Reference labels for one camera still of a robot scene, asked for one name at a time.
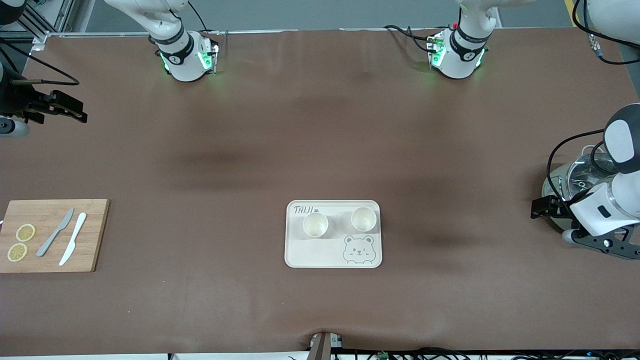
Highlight white plastic cup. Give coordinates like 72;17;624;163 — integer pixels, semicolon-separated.
302;212;330;238
350;206;377;232

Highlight cream tray with bear print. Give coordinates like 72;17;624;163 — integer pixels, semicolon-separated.
284;199;383;269

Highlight grey electric cooking pot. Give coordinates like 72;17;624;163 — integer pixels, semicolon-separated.
541;145;621;232

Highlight glass pot lid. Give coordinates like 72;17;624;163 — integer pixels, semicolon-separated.
560;152;618;201

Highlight grey plastic knife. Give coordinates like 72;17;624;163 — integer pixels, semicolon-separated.
36;207;75;258

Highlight white plastic knife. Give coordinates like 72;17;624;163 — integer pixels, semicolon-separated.
58;212;88;267

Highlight bamboo cutting board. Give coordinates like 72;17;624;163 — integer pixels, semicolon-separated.
0;199;111;274

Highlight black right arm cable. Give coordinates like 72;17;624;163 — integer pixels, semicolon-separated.
0;40;81;87

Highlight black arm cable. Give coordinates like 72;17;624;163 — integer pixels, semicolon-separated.
546;0;640;201
0;40;81;87

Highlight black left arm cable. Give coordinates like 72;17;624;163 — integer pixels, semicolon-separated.
546;0;640;201

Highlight silver table edge rail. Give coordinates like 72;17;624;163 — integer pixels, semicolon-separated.
31;29;301;53

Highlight aluminium frame structure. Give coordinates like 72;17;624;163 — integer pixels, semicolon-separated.
20;0;96;51

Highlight black right base cable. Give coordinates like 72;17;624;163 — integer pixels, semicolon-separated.
187;0;210;33

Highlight black left base cables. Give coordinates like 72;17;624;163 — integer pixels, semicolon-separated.
383;24;437;55

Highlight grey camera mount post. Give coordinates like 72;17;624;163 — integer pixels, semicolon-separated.
306;331;345;360

